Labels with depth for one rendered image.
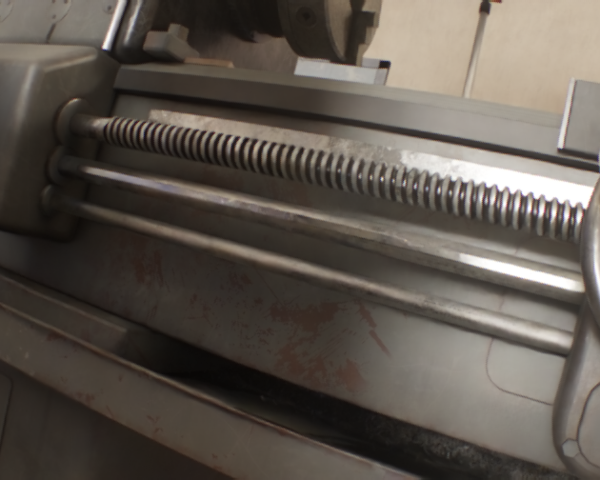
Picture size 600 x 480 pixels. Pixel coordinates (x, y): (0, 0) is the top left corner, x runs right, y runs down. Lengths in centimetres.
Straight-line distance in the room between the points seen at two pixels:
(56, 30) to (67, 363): 58
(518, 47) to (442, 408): 378
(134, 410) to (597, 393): 43
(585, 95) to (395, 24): 393
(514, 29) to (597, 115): 373
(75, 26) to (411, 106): 57
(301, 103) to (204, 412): 39
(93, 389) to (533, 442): 47
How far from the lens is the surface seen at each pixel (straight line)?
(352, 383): 72
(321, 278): 64
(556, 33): 437
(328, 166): 65
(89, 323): 86
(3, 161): 85
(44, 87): 87
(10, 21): 119
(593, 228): 44
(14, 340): 77
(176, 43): 94
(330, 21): 102
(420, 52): 443
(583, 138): 67
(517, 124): 70
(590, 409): 50
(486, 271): 60
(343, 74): 449
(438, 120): 71
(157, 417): 63
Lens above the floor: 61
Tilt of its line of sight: 1 degrees up
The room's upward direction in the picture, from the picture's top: 15 degrees clockwise
